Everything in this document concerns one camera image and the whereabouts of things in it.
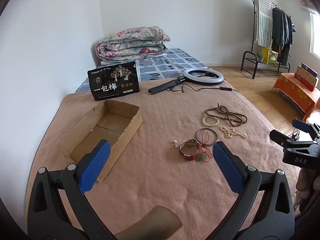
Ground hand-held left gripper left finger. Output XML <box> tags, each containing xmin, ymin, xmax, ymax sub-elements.
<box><xmin>27</xmin><ymin>139</ymin><xmax>118</xmax><ymax>240</ymax></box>

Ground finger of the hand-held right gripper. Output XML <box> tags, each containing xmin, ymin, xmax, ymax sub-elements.
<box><xmin>292</xmin><ymin>118</ymin><xmax>320</xmax><ymax>141</ymax></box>
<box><xmin>269</xmin><ymin>129</ymin><xmax>297</xmax><ymax>148</ymax></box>

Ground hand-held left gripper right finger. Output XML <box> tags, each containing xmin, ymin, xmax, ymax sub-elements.
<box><xmin>212</xmin><ymin>141</ymin><xmax>295</xmax><ymax>240</ymax></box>

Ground green pendant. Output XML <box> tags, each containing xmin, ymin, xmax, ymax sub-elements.
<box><xmin>196</xmin><ymin>129</ymin><xmax>214</xmax><ymax>163</ymax></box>

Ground white pearl necklace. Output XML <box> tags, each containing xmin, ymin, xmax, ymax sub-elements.
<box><xmin>220</xmin><ymin>126</ymin><xmax>248</xmax><ymax>139</ymax></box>

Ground red strap wristwatch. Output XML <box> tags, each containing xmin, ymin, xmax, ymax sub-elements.
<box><xmin>179</xmin><ymin>139</ymin><xmax>202</xmax><ymax>161</ymax></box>

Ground cardboard box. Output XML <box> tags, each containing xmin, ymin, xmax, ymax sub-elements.
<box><xmin>57</xmin><ymin>99</ymin><xmax>143</xmax><ymax>182</ymax></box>

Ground black bangle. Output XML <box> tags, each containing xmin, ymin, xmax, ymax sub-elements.
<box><xmin>196</xmin><ymin>128</ymin><xmax>218</xmax><ymax>146</ymax></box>

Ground cream bead bracelet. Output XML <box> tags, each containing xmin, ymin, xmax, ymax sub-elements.
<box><xmin>202</xmin><ymin>116</ymin><xmax>220</xmax><ymax>127</ymax></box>

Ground brown wooden bead necklace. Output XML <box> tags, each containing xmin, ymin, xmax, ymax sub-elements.
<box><xmin>205</xmin><ymin>103</ymin><xmax>248</xmax><ymax>127</ymax></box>

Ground beige fuzzy cloth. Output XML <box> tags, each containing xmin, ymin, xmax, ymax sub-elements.
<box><xmin>295</xmin><ymin>167</ymin><xmax>317</xmax><ymax>205</ymax></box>

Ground orange cloth covered table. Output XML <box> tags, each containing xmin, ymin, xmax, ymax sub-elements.
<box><xmin>272</xmin><ymin>72</ymin><xmax>320</xmax><ymax>123</ymax></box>

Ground red box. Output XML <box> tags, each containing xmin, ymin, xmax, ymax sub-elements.
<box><xmin>294</xmin><ymin>73</ymin><xmax>315</xmax><ymax>92</ymax></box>

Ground stack of boxes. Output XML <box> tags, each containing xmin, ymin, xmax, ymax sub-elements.
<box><xmin>296</xmin><ymin>63</ymin><xmax>320</xmax><ymax>87</ymax></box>

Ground pink blanket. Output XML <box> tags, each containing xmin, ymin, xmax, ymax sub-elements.
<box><xmin>25</xmin><ymin>80</ymin><xmax>300</xmax><ymax>240</ymax></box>

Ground yellow crate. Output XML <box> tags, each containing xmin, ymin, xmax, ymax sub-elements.
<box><xmin>261</xmin><ymin>47</ymin><xmax>278</xmax><ymax>66</ymax></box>

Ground black snack bag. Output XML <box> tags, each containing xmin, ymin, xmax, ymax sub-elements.
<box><xmin>87</xmin><ymin>60</ymin><xmax>140</xmax><ymax>102</ymax></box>

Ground window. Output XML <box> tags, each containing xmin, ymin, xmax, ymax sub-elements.
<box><xmin>309</xmin><ymin>11</ymin><xmax>320</xmax><ymax>60</ymax></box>

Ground black metal floor shelf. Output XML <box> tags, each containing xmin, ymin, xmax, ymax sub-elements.
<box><xmin>241</xmin><ymin>51</ymin><xmax>291</xmax><ymax>80</ymax></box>

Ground dark hanging garments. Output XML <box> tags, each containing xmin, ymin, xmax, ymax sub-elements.
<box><xmin>271</xmin><ymin>6</ymin><xmax>297</xmax><ymax>65</ymax></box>

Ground black folded tripod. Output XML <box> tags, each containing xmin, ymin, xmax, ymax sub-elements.
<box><xmin>148</xmin><ymin>76</ymin><xmax>187</xmax><ymax>95</ymax></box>

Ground striped hanging cloth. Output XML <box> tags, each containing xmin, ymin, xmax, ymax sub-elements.
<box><xmin>254</xmin><ymin>0</ymin><xmax>274</xmax><ymax>47</ymax></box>

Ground black metal clothes rack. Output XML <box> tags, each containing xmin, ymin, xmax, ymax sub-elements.
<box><xmin>251</xmin><ymin>0</ymin><xmax>293</xmax><ymax>55</ymax></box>

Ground blue checked bed sheet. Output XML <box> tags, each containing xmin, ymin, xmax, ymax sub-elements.
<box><xmin>75</xmin><ymin>47</ymin><xmax>229</xmax><ymax>93</ymax></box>

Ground folded floral quilt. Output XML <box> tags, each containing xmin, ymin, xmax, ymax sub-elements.
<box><xmin>96</xmin><ymin>26</ymin><xmax>171</xmax><ymax>61</ymax></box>

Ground black cable with inline remote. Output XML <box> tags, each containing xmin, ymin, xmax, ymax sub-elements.
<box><xmin>181</xmin><ymin>84</ymin><xmax>239</xmax><ymax>93</ymax></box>

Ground white ring light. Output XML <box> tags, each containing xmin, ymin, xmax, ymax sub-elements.
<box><xmin>183</xmin><ymin>68</ymin><xmax>225</xmax><ymax>85</ymax></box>

